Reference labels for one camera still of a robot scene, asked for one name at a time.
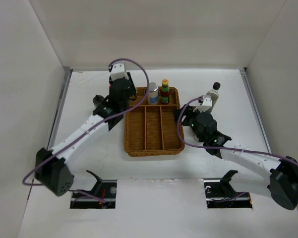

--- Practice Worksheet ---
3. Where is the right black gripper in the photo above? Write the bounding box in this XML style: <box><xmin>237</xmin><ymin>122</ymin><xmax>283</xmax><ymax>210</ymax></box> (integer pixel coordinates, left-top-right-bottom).
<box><xmin>173</xmin><ymin>104</ymin><xmax>206</xmax><ymax>142</ymax></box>

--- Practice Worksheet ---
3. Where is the silver lid blue label jar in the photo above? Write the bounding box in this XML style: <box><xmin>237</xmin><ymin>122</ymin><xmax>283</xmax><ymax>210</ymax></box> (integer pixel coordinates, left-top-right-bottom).
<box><xmin>147</xmin><ymin>82</ymin><xmax>159</xmax><ymax>105</ymax></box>

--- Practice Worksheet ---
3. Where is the yellow cap green label bottle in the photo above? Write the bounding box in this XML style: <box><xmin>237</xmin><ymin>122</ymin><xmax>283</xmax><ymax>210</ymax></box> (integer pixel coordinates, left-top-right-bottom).
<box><xmin>160</xmin><ymin>79</ymin><xmax>170</xmax><ymax>104</ymax></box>

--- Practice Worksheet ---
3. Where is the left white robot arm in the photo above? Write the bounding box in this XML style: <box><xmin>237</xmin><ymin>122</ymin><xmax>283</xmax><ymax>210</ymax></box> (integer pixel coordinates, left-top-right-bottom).
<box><xmin>35</xmin><ymin>72</ymin><xmax>136</xmax><ymax>198</ymax></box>

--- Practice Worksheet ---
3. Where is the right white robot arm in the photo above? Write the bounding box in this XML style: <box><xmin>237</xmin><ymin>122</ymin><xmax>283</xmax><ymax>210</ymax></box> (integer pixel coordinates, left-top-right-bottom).
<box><xmin>173</xmin><ymin>104</ymin><xmax>298</xmax><ymax>210</ymax></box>

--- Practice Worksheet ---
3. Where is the steel top glass grinder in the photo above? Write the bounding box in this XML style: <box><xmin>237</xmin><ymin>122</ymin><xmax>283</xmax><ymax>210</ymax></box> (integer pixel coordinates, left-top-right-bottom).
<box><xmin>194</xmin><ymin>134</ymin><xmax>199</xmax><ymax>142</ymax></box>

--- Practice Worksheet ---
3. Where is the black lid shaker jar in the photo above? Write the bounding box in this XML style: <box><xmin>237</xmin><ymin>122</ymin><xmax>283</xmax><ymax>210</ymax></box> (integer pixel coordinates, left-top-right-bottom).
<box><xmin>92</xmin><ymin>95</ymin><xmax>104</xmax><ymax>108</ymax></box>

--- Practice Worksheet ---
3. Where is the black cap soy sauce bottle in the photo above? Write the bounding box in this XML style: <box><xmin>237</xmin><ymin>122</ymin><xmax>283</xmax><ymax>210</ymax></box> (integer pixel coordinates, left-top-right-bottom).
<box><xmin>206</xmin><ymin>82</ymin><xmax>221</xmax><ymax>113</ymax></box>

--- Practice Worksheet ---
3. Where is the brown wicker divided basket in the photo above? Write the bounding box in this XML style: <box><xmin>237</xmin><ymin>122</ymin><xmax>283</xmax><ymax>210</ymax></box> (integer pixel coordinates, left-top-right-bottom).
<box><xmin>124</xmin><ymin>87</ymin><xmax>185</xmax><ymax>157</ymax></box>

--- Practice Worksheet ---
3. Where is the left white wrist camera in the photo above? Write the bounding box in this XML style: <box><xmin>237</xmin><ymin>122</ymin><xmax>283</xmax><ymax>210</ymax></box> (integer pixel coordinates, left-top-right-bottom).
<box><xmin>109</xmin><ymin>61</ymin><xmax>128</xmax><ymax>81</ymax></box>

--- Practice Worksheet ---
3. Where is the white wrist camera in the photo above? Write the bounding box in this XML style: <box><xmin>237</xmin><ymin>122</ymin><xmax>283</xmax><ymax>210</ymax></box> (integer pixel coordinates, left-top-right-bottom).
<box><xmin>109</xmin><ymin>61</ymin><xmax>128</xmax><ymax>81</ymax></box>
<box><xmin>193</xmin><ymin>95</ymin><xmax>213</xmax><ymax>114</ymax></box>

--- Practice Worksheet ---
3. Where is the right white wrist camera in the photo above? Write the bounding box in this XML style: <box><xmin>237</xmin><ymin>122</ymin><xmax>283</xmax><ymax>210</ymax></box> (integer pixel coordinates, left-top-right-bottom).
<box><xmin>193</xmin><ymin>95</ymin><xmax>213</xmax><ymax>114</ymax></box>

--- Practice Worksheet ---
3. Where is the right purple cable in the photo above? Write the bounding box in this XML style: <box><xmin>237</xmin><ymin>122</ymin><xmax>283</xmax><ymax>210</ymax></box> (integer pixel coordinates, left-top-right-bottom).
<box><xmin>176</xmin><ymin>97</ymin><xmax>298</xmax><ymax>173</ymax></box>

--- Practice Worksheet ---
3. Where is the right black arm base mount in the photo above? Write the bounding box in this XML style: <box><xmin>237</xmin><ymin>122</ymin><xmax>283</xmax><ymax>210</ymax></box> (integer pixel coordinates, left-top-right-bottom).
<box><xmin>204</xmin><ymin>170</ymin><xmax>252</xmax><ymax>209</ymax></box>

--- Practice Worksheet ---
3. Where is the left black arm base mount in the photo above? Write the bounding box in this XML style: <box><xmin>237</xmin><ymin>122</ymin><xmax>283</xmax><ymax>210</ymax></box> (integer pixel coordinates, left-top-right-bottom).
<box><xmin>70</xmin><ymin>170</ymin><xmax>118</xmax><ymax>209</ymax></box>

